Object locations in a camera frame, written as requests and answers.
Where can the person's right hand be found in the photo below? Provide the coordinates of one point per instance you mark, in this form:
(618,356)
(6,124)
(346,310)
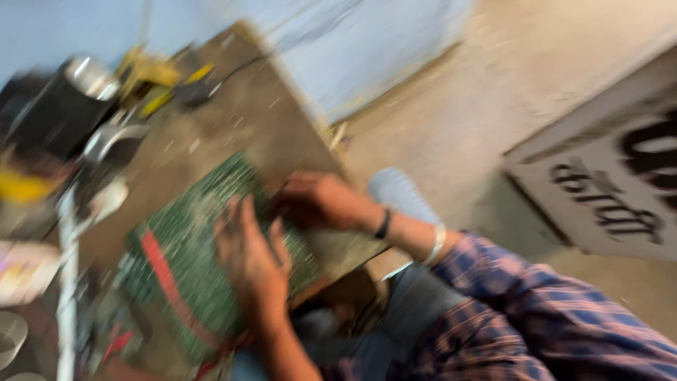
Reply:
(317,204)

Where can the person's left hand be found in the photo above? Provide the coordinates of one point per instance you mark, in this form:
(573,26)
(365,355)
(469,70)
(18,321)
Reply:
(254,264)

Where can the person's left fingers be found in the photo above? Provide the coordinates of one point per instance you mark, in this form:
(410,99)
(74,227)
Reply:
(240,222)

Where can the person's right fingers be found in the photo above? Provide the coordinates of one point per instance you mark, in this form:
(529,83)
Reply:
(291,204)

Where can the green circuit board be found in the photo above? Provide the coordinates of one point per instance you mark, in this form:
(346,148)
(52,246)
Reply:
(211,264)

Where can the wooden workbench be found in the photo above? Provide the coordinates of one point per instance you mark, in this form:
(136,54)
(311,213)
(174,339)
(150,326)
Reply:
(243,137)

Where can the black wrist band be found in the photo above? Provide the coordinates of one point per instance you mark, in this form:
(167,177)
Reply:
(383,224)

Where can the person's trousers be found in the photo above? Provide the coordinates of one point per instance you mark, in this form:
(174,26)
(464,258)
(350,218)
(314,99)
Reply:
(386,317)

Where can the silver metal part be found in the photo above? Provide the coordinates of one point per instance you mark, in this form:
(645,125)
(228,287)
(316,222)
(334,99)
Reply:
(112,144)

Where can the yellow tool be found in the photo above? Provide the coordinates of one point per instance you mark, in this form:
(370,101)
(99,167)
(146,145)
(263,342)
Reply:
(153,79)

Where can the red tool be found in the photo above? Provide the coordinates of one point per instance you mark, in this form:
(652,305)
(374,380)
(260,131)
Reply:
(117,344)

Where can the white pipe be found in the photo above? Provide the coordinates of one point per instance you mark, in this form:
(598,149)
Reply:
(67,285)

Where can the black cylinder with metal top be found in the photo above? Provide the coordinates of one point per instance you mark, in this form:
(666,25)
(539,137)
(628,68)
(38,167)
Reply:
(58,111)

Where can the yellow object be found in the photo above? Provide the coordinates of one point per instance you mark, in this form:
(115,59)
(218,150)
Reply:
(24,186)

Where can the white paper packet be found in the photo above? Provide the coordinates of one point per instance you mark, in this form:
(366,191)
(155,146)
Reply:
(24,272)

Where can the white round container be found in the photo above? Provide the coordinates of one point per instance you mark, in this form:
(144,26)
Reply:
(10,338)

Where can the white box with black lettering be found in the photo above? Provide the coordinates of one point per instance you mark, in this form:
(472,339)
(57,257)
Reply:
(603,174)

